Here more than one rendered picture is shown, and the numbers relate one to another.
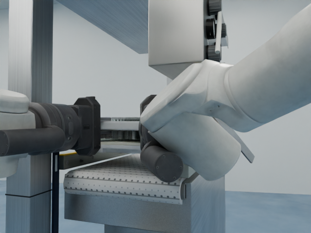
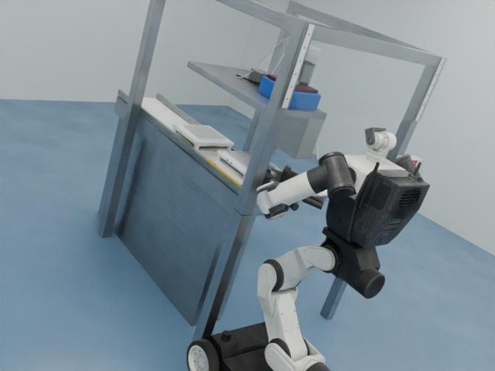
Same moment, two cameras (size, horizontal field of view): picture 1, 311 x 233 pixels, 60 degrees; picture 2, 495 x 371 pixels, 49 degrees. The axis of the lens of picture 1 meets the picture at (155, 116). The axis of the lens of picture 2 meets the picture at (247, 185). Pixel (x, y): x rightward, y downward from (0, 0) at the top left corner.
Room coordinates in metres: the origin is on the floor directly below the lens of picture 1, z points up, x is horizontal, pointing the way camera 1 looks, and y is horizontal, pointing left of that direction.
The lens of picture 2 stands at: (-0.40, 2.23, 1.78)
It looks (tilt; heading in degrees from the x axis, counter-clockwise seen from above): 21 degrees down; 296
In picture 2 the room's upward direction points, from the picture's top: 18 degrees clockwise
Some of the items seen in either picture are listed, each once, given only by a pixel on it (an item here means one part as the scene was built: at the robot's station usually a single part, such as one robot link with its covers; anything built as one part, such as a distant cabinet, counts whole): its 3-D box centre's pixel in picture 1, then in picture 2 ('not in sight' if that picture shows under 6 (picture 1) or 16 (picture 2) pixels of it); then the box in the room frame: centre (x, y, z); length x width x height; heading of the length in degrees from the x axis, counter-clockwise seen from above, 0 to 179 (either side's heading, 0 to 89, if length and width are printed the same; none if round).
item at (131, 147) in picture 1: (143, 144); (247, 172); (0.70, 0.03, 0.88); 0.24 x 0.24 x 0.02; 71
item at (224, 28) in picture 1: (220, 28); not in sight; (0.63, -0.15, 1.16); 0.03 x 0.02 x 0.04; 161
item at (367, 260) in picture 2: not in sight; (352, 260); (0.02, 0.26, 0.85); 0.28 x 0.13 x 0.18; 161
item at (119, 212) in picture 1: (188, 161); (189, 149); (1.17, -0.14, 0.77); 1.30 x 0.29 x 0.10; 161
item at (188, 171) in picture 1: (220, 144); (213, 137); (1.12, -0.27, 0.85); 1.32 x 0.02 x 0.03; 161
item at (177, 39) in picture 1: (188, 29); (294, 129); (0.58, -0.07, 1.14); 0.22 x 0.11 x 0.20; 161
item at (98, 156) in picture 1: (158, 142); (173, 135); (1.21, -0.01, 0.85); 1.32 x 0.02 x 0.03; 161
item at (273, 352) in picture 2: not in sight; (294, 358); (0.09, 0.24, 0.28); 0.21 x 0.20 x 0.13; 161
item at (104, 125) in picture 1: (143, 125); (250, 163); (0.70, 0.03, 0.93); 0.25 x 0.24 x 0.02; 71
